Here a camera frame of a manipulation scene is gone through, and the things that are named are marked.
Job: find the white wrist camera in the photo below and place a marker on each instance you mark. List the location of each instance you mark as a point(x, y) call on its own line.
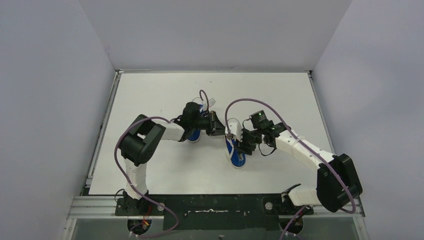
point(233, 131)
point(210, 102)

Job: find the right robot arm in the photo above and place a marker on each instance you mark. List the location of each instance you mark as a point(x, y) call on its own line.
point(337, 181)

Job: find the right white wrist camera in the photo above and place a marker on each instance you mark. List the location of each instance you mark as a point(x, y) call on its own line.
point(233, 131)

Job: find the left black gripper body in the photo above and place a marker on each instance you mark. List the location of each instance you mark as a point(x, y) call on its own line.
point(212, 122)

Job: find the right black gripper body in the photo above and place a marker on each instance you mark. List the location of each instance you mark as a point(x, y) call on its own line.
point(250, 140)

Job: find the blue sneaker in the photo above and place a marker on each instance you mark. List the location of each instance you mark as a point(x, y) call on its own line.
point(233, 135)
point(196, 135)

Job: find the aluminium frame rail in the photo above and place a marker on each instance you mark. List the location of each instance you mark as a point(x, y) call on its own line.
point(104, 207)

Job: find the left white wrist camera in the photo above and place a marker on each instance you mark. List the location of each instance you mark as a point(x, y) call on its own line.
point(210, 102)

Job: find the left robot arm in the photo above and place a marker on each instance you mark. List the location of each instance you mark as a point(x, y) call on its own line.
point(137, 145)

